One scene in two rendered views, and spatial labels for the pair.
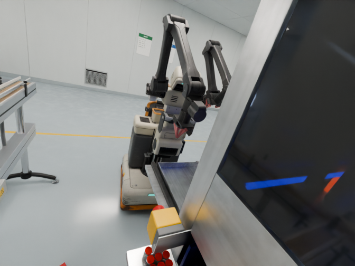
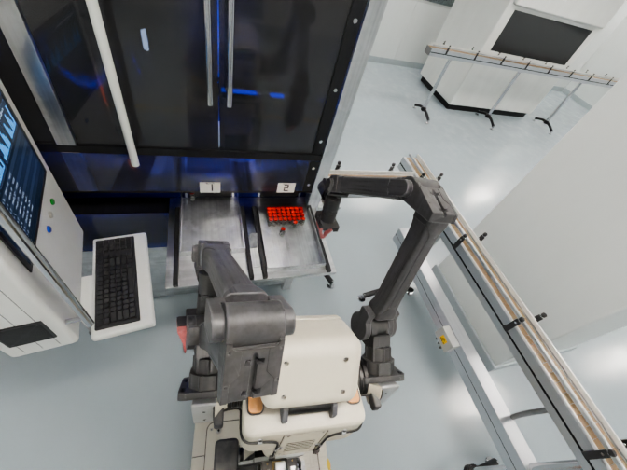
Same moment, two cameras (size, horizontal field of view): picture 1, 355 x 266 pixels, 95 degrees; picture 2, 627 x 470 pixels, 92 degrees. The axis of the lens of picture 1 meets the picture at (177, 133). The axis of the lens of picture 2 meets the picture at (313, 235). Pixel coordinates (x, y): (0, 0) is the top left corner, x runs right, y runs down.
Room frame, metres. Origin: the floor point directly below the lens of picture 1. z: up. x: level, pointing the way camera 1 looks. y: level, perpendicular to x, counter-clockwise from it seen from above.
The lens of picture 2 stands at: (1.53, -0.03, 1.98)
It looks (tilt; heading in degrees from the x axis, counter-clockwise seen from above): 48 degrees down; 181
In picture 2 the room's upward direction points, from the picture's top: 20 degrees clockwise
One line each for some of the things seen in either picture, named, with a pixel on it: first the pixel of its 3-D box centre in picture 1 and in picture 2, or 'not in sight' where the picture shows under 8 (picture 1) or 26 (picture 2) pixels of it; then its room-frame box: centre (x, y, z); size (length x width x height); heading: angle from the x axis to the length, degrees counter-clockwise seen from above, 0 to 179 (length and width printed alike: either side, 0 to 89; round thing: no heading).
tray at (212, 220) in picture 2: not in sight; (211, 221); (0.71, -0.49, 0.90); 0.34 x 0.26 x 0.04; 30
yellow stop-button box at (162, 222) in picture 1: (164, 227); not in sight; (0.31, -0.04, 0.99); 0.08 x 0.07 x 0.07; 30
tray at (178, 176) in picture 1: (192, 186); (289, 237); (0.64, -0.14, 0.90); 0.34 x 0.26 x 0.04; 29
